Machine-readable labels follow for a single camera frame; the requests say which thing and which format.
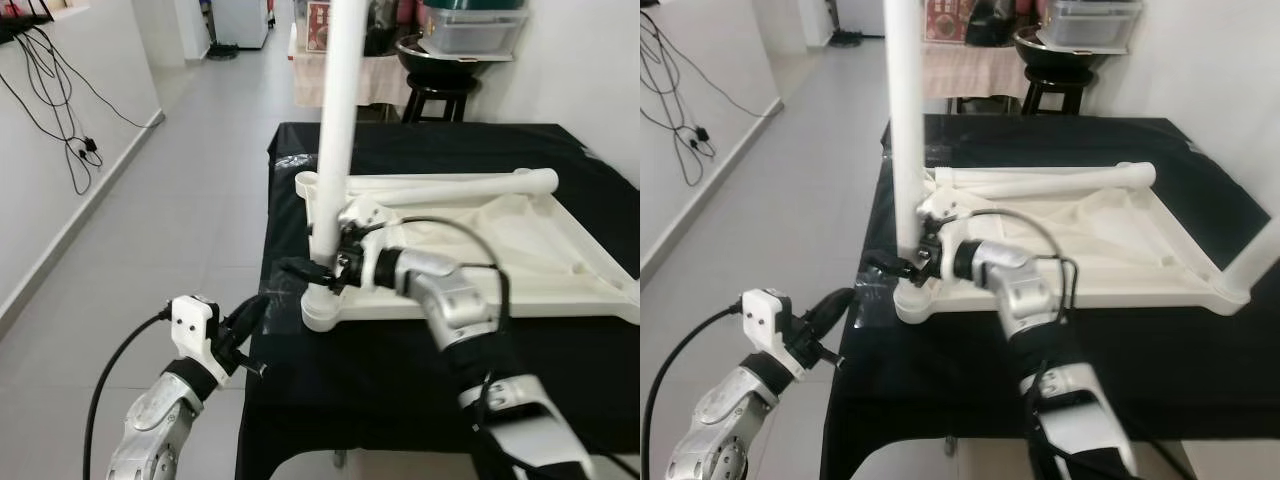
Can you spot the black bag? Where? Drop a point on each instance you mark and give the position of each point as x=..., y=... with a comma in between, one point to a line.
x=392, y=30
x=1000, y=25

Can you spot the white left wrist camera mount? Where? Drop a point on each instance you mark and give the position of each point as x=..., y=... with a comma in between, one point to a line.
x=765, y=320
x=192, y=325

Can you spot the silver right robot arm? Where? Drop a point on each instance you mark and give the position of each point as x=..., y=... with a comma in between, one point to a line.
x=450, y=300
x=1020, y=295

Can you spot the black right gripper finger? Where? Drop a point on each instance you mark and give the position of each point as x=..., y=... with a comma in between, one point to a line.
x=305, y=271
x=890, y=264

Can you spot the black tablecloth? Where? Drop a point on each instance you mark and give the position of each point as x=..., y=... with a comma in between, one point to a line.
x=380, y=380
x=960, y=380

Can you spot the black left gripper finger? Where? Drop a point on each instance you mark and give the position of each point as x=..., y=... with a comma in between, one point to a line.
x=834, y=306
x=252, y=311

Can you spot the clear plastic container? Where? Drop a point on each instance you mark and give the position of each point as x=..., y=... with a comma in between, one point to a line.
x=1095, y=25
x=475, y=32

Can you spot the white plastic table top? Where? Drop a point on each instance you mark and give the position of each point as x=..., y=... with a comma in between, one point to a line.
x=540, y=250
x=1130, y=245

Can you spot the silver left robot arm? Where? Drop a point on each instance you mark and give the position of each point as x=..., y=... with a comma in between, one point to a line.
x=150, y=420
x=725, y=420

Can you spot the black shoes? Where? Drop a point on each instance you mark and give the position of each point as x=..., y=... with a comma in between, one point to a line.
x=222, y=52
x=846, y=40

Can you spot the green pot lid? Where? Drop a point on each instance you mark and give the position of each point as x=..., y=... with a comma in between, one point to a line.
x=475, y=5

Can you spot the clear tape strip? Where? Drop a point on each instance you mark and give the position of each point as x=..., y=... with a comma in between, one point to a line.
x=290, y=160
x=915, y=152

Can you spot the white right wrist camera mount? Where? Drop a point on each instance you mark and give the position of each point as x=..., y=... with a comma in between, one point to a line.
x=938, y=203
x=360, y=212

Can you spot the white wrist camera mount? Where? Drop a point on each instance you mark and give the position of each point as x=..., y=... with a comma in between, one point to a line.
x=938, y=203
x=765, y=320
x=360, y=212
x=192, y=325

